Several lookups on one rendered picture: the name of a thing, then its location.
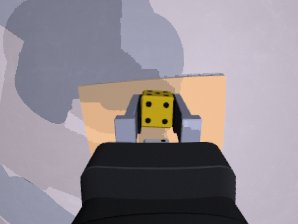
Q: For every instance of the yellow die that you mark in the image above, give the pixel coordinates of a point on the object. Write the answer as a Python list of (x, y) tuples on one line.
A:
[(156, 109)]

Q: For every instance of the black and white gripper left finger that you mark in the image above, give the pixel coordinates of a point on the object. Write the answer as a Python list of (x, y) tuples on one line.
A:
[(125, 125)]

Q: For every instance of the peach flat mat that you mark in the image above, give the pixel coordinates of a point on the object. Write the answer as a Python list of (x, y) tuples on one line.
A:
[(204, 96)]

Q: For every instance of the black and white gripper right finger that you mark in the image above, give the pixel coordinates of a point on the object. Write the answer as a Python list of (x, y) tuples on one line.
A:
[(187, 126)]

